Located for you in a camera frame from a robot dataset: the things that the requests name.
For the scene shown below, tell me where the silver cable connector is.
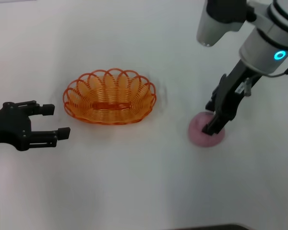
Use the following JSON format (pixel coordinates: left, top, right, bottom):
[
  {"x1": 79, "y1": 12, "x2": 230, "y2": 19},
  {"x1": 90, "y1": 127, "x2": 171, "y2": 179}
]
[{"x1": 244, "y1": 78, "x2": 253, "y2": 97}]

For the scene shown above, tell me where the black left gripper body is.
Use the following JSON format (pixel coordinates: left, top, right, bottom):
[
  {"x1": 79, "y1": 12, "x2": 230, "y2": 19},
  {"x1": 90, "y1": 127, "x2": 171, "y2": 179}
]
[{"x1": 0, "y1": 102, "x2": 32, "y2": 151}]

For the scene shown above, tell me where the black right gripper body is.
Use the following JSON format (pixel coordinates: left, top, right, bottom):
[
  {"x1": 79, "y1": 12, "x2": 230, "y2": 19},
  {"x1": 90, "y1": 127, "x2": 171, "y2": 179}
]
[{"x1": 212, "y1": 61, "x2": 264, "y2": 120}]

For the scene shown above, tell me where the orange plastic woven basket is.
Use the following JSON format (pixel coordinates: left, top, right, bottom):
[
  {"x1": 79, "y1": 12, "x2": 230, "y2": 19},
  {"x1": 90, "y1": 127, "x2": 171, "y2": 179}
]
[{"x1": 62, "y1": 69, "x2": 157, "y2": 126}]

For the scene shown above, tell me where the pink peach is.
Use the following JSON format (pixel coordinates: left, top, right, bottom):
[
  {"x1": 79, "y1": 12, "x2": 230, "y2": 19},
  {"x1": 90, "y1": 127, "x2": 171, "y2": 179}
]
[{"x1": 187, "y1": 111, "x2": 226, "y2": 147}]

